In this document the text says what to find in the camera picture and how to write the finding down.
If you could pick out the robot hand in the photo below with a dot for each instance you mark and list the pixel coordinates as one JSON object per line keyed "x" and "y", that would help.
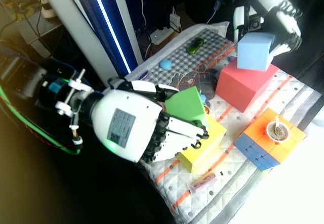
{"x": 121, "y": 123}
{"x": 286, "y": 11}

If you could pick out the blue foam cube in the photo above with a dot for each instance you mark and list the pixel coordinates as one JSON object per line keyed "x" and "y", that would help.
{"x": 253, "y": 52}

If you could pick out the green foam cube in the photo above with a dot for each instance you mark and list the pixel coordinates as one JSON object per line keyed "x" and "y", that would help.
{"x": 187, "y": 105}

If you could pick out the blue half-ball toy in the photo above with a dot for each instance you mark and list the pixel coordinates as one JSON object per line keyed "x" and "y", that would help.
{"x": 166, "y": 64}
{"x": 203, "y": 98}

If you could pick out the large yellow foam block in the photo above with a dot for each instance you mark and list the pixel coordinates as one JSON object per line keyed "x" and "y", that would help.
{"x": 202, "y": 148}

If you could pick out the toy noodle bowl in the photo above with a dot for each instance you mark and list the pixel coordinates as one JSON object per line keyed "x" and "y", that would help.
{"x": 207, "y": 109}

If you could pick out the large red foam block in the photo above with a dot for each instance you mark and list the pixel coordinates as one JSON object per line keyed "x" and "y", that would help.
{"x": 240, "y": 87}

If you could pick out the white power strip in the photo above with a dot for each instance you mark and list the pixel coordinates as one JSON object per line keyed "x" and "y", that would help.
{"x": 162, "y": 35}

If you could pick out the green toy car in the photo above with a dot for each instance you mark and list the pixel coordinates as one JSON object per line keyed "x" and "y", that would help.
{"x": 195, "y": 45}

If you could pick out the clear packet with purple stick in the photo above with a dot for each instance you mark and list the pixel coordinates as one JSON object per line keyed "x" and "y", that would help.
{"x": 202, "y": 181}

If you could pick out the white plug adapter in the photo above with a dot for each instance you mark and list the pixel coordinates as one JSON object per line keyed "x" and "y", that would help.
{"x": 175, "y": 20}

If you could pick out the white column with blue light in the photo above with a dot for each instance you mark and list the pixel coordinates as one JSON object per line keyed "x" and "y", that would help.
{"x": 76, "y": 19}

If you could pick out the toy bowl with spoon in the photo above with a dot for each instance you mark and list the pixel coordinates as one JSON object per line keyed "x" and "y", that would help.
{"x": 278, "y": 131}

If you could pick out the grey quilt with bear print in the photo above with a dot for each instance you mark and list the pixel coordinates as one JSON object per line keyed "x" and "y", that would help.
{"x": 240, "y": 183}

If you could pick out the large puzzle cube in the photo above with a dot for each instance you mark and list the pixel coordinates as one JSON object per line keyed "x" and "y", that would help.
{"x": 255, "y": 148}

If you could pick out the white sports shoe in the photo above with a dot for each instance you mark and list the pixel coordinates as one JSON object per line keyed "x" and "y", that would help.
{"x": 44, "y": 4}

